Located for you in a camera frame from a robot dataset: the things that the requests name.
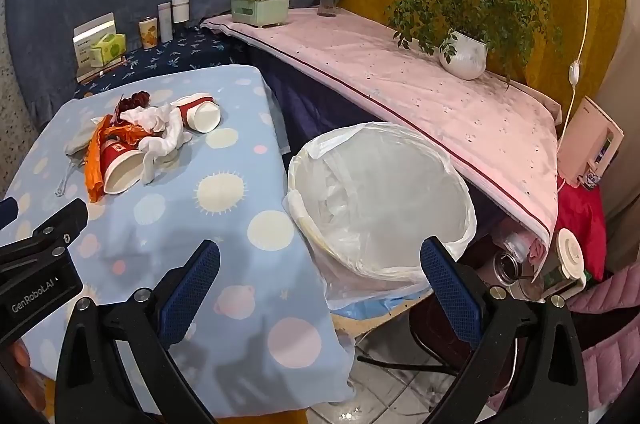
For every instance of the green plant in white pot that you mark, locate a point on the green plant in white pot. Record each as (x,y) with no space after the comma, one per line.
(465,52)

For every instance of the glass jar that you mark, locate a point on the glass jar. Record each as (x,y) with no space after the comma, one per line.
(510,264)

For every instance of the orange plastic wrapper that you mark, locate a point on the orange plastic wrapper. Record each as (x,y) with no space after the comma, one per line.
(95,154)

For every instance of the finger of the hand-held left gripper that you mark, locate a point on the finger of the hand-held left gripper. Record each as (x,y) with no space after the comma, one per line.
(55,229)
(7,211)

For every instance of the wooden stand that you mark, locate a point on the wooden stand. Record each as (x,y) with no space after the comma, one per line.
(112,67)

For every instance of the red cloth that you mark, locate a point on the red cloth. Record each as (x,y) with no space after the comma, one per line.
(582,224)

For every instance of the dark purple cloth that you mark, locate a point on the dark purple cloth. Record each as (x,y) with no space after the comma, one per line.
(310,104)

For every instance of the white tall bottle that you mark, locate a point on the white tall bottle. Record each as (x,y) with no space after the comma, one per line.
(165,24)

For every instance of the blue plastic sheet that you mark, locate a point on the blue plastic sheet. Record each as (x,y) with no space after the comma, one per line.
(380,306)

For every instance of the grey cloth pouch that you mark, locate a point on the grey cloth pouch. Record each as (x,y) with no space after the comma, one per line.
(80,142)

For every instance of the white tissue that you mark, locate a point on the white tissue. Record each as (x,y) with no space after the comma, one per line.
(165,134)

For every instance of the green tissue box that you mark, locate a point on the green tissue box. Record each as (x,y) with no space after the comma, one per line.
(260,12)

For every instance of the black metal chair frame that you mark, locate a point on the black metal chair frame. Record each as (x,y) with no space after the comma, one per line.
(425,334)

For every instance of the navy floral cloth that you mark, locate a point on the navy floral cloth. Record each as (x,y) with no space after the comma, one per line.
(190,49)

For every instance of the white folded card box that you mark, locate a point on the white folded card box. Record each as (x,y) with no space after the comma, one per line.
(87,42)

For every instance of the pink appliance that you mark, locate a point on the pink appliance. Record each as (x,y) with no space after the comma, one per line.
(590,139)

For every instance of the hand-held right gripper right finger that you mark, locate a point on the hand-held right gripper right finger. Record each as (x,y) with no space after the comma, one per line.
(450,289)

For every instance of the white round jar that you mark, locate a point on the white round jar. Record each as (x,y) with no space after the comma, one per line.
(180,10)

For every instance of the yellow printed can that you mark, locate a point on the yellow printed can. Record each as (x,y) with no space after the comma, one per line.
(148,34)

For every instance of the crushed red paper cup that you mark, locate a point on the crushed red paper cup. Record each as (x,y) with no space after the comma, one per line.
(205,117)

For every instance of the pink quilted jacket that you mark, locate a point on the pink quilted jacket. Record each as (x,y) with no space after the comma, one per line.
(610,329)

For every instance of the white lined trash bin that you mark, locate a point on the white lined trash bin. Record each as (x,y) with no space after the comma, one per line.
(390,184)

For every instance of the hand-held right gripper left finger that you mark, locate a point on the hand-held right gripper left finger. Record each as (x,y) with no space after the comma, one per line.
(192,289)

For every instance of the green printed box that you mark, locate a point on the green printed box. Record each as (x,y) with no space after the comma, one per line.
(107,49)

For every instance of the pink printed sheet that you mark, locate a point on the pink printed sheet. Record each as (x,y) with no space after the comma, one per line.
(400,89)

